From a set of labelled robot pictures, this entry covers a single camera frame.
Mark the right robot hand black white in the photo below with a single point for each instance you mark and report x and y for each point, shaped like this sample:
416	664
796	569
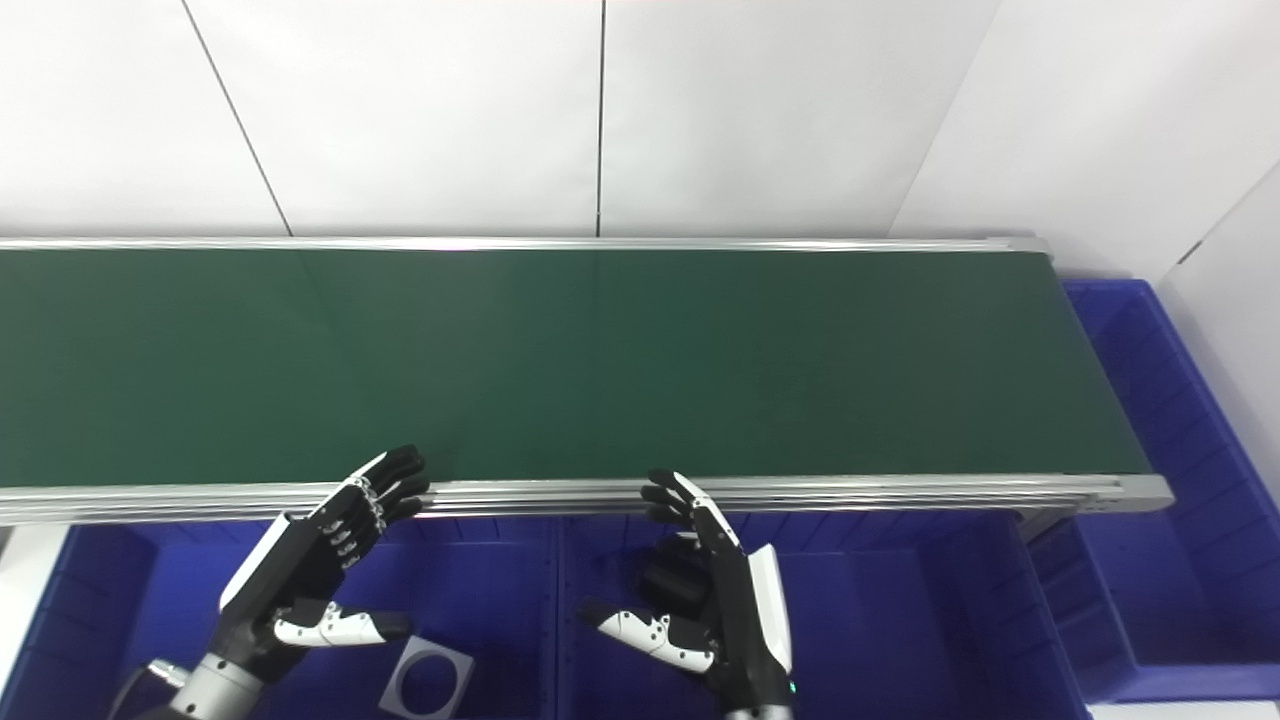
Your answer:
745	630

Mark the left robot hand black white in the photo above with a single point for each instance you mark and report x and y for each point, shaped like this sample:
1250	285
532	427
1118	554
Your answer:
290	570

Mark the white square part round hole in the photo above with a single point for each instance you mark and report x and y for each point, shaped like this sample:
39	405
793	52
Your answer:
400	690

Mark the black part in bin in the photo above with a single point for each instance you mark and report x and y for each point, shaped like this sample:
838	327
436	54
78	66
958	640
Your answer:
672	575

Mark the blue plastic bin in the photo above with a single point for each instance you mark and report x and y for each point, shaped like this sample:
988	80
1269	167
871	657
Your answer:
150	600
1180	520
900	620

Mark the green conveyor belt aluminium frame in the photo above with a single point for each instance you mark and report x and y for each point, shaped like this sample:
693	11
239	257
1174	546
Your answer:
600	370

